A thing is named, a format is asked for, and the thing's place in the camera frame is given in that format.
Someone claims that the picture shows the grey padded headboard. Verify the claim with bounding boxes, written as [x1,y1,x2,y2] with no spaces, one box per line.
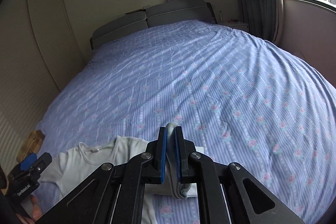
[90,0,217,50]

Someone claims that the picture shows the pale green t-shirt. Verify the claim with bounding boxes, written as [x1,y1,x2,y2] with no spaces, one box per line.
[36,122,199,223]

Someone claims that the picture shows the blue floral striped bedspread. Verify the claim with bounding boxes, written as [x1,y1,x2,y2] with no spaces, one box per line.
[38,20,335,223]

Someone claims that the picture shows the person's left hand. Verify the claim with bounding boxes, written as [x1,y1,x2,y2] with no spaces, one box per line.
[22,195,43,223]

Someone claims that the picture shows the white bedside table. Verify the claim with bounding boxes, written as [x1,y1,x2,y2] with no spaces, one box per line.
[218,20,249,33]

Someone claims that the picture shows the cream louvered wardrobe doors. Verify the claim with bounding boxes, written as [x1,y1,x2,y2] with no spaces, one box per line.
[1,0,85,172]

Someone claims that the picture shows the brown plaid folded garment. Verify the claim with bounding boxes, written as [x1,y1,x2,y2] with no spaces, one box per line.
[16,130,45,163]

